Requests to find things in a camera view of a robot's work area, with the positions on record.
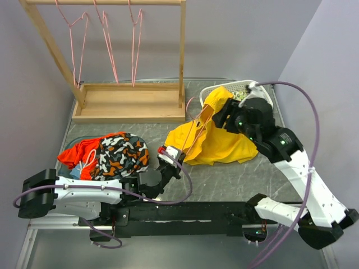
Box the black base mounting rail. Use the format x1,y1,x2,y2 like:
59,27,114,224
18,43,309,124
78,200,270,243

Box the wooden hanger rack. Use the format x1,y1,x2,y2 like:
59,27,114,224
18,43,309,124
20,1,186,124

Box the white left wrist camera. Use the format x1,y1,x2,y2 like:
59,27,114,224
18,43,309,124
157,145,185,168

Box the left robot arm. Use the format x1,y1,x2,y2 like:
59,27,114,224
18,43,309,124
13,152,185,225

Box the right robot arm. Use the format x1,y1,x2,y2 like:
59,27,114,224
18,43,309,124
213,98,358,249

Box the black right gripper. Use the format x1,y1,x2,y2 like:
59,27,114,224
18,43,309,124
211,96,260,142

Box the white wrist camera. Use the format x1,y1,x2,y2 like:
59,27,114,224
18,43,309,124
238,82,265,108
157,145,185,168

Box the white perforated plastic basket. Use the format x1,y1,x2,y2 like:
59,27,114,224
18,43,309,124
199,80,257,106

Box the pink wire hanger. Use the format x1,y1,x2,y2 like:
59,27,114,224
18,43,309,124
182,97,214,156
128,0,143,87
55,0,90,88
93,0,119,84

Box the yellow shorts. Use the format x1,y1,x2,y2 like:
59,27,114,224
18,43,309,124
164,87,258,165

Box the lemon print cloth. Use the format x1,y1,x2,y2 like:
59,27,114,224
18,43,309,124
232,90,248,101

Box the camouflage print shorts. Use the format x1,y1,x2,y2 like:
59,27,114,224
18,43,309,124
90,132,150,181

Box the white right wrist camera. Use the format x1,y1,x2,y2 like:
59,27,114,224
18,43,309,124
238,82,265,108

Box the orange shorts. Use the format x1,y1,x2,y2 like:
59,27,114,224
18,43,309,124
57,132,124,180

